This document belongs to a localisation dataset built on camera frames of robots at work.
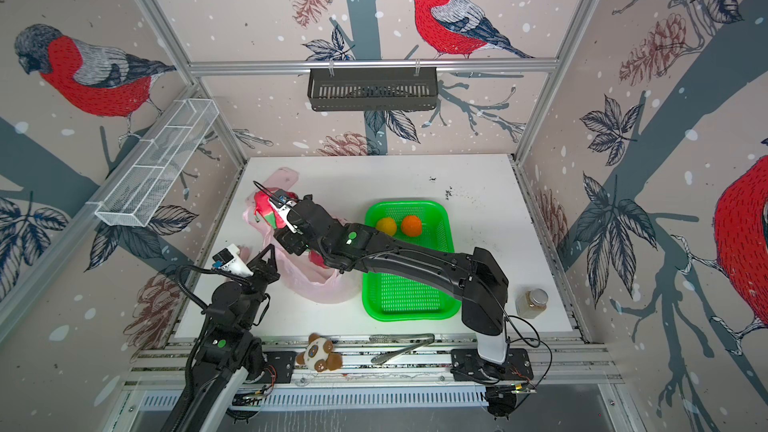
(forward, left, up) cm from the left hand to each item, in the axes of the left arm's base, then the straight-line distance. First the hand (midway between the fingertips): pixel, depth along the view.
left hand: (271, 246), depth 76 cm
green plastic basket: (-7, -32, -18) cm, 37 cm away
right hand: (+2, -5, +8) cm, 10 cm away
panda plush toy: (-22, -13, -15) cm, 30 cm away
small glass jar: (-13, -67, -8) cm, 69 cm away
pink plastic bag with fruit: (-6, -7, -5) cm, 10 cm away
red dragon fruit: (+2, -3, +15) cm, 16 cm away
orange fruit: (+13, -38, -11) cm, 42 cm away
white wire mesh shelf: (+12, +35, +11) cm, 38 cm away
